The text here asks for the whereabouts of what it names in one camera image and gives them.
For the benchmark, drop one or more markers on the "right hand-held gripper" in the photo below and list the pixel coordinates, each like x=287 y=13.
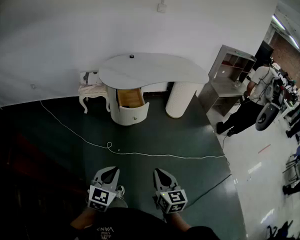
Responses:
x=173 y=200

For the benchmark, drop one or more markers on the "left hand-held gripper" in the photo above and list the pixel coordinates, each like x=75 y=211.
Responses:
x=98 y=197

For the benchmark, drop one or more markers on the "large white fluted drawer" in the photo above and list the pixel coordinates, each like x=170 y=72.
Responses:
x=133 y=111

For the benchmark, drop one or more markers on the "white curved desk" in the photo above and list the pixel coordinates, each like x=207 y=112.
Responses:
x=152 y=69

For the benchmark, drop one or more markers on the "person's right forearm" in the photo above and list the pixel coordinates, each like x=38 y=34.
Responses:
x=176 y=220

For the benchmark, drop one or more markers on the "person's left forearm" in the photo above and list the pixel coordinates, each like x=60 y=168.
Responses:
x=83 y=220

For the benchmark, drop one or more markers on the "white sneaker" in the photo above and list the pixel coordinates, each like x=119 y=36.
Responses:
x=120 y=191

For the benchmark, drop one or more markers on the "grey trouser leg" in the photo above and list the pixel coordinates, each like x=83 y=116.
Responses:
x=118 y=203

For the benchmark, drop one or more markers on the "person's black shirt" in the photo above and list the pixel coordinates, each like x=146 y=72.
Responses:
x=140 y=226

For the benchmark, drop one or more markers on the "white carved stool cream cushion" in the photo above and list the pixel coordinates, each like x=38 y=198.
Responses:
x=92 y=90

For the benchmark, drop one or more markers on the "red floor tape strip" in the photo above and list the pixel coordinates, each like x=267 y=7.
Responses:
x=263 y=149

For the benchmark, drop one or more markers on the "grey shelf desk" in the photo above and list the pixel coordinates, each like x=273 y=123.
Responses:
x=220 y=94

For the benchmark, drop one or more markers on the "ceiling light strip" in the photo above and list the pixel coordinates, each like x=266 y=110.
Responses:
x=278 y=21
x=293 y=41

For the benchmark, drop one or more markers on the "small round wall fitting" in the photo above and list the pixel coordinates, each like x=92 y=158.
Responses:
x=33 y=86

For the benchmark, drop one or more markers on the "white wall socket box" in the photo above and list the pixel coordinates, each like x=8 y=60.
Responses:
x=161 y=7

